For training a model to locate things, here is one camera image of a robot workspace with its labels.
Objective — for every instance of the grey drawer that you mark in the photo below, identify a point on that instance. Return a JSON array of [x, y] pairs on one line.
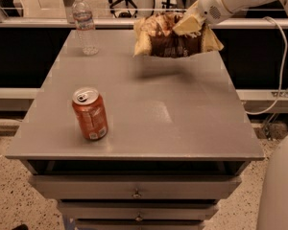
[[138, 210], [134, 186]]

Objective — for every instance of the brown chip bag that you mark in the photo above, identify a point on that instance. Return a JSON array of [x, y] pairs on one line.
[[154, 36]]

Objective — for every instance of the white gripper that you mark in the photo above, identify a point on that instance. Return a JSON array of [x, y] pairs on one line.
[[209, 8]]

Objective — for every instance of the black office chair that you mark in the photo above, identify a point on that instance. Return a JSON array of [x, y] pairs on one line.
[[131, 8]]

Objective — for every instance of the orange soda can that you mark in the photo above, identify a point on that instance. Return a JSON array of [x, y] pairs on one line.
[[90, 111]]

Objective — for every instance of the metal window rail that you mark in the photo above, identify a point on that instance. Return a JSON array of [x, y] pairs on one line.
[[127, 23]]

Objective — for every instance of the top grey drawer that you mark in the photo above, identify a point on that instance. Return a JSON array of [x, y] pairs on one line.
[[134, 186]]

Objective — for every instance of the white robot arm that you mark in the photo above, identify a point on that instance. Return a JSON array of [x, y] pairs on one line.
[[273, 208]]

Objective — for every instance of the clear plastic water bottle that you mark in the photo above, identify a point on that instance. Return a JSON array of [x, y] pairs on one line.
[[85, 26]]

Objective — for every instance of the grey drawer cabinet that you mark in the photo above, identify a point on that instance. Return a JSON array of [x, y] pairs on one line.
[[166, 116]]

